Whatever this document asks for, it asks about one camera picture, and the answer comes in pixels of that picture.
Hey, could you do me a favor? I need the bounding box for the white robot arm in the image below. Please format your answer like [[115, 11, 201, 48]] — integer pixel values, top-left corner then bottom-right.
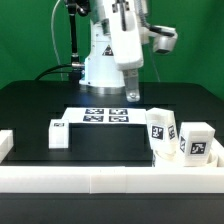
[[79, 0, 148, 102]]

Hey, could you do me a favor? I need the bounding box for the white round stool seat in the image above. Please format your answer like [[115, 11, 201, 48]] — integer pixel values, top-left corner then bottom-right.
[[152, 150, 218, 168]]

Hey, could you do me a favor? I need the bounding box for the white left fence bar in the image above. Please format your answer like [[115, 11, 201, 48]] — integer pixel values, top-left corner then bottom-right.
[[0, 130, 14, 163]]

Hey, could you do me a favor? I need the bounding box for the grey hanging cable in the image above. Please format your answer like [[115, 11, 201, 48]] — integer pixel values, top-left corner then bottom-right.
[[50, 0, 65, 81]]

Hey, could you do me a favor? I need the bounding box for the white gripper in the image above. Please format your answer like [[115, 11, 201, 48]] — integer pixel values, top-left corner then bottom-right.
[[103, 0, 143, 102]]

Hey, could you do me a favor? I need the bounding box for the black base cable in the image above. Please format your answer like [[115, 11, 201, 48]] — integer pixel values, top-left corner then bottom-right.
[[34, 64, 74, 82]]

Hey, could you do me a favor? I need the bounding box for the white marker sheet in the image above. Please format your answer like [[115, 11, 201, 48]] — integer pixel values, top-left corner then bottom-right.
[[62, 107, 146, 125]]

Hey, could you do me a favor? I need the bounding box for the white front fence bar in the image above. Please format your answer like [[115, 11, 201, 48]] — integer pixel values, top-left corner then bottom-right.
[[0, 166, 224, 194]]

